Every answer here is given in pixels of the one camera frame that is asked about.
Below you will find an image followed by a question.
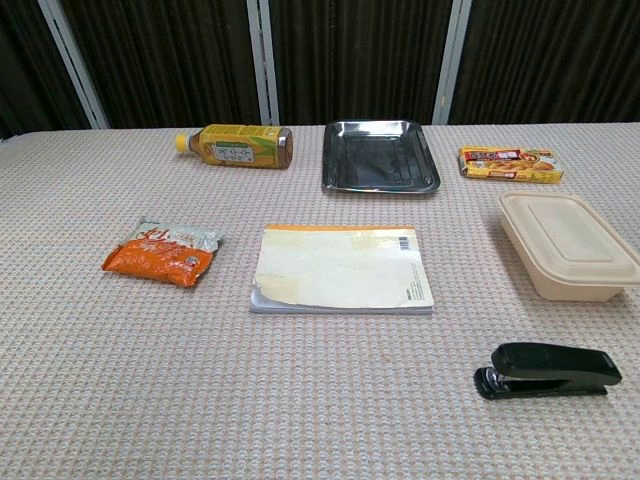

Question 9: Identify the black stapler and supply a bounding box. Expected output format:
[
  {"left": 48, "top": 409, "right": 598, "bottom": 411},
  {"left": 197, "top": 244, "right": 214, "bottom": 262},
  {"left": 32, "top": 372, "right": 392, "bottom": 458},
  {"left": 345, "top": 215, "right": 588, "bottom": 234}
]
[{"left": 473, "top": 342, "right": 623, "bottom": 401}]

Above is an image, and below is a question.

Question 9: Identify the carded black tool package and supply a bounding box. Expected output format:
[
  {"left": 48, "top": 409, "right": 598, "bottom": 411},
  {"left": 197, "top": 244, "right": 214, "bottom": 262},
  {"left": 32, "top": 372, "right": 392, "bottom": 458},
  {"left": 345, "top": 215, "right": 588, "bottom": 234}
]
[{"left": 249, "top": 224, "right": 435, "bottom": 316}]

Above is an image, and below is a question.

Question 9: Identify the stainless steel rectangular tray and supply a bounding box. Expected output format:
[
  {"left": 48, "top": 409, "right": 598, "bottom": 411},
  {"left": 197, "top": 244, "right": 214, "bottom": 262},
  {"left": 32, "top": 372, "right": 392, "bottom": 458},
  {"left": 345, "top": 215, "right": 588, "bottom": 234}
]
[{"left": 320, "top": 119, "right": 442, "bottom": 194}]

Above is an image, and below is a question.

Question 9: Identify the yellow-label tea bottle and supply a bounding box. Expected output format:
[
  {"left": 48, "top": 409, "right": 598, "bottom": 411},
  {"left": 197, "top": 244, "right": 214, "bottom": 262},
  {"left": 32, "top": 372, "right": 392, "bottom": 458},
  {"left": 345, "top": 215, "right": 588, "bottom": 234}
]
[{"left": 174, "top": 123, "right": 294, "bottom": 170}]

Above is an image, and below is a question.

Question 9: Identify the orange and white snack packet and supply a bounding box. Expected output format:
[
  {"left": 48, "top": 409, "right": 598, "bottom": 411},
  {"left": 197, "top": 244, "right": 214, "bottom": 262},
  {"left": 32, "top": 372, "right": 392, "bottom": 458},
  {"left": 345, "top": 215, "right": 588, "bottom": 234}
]
[{"left": 101, "top": 216, "right": 224, "bottom": 289}]

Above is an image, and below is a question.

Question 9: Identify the black pleated curtain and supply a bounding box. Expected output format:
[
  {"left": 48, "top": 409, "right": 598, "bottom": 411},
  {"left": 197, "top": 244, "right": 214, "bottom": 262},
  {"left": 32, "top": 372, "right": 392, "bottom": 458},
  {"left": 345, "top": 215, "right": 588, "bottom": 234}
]
[{"left": 0, "top": 0, "right": 640, "bottom": 141}]

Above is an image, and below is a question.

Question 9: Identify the yellow curry roux box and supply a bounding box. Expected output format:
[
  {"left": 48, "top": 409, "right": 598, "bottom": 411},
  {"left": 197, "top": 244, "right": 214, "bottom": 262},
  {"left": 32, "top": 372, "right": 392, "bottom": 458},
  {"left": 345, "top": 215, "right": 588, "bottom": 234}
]
[{"left": 458, "top": 145, "right": 565, "bottom": 183}]

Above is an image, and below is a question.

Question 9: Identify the beige waffle-weave tablecloth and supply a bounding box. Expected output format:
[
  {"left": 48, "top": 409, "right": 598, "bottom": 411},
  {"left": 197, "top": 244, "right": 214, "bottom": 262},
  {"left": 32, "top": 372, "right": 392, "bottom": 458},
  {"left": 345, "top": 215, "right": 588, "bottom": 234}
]
[{"left": 0, "top": 123, "right": 640, "bottom": 480}]

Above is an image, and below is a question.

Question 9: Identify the beige lidded food container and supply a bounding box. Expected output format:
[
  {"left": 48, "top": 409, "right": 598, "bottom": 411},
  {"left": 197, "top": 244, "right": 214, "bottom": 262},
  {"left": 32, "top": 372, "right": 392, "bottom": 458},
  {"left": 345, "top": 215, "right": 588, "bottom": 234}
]
[{"left": 498, "top": 190, "right": 640, "bottom": 303}]

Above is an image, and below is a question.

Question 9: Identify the grey metal frame post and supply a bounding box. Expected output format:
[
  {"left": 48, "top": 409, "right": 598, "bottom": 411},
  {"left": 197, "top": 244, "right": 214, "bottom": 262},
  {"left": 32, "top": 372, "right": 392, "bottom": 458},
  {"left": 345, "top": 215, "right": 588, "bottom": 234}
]
[
  {"left": 431, "top": 0, "right": 474, "bottom": 126},
  {"left": 38, "top": 0, "right": 110, "bottom": 130},
  {"left": 247, "top": 0, "right": 281, "bottom": 127}
]

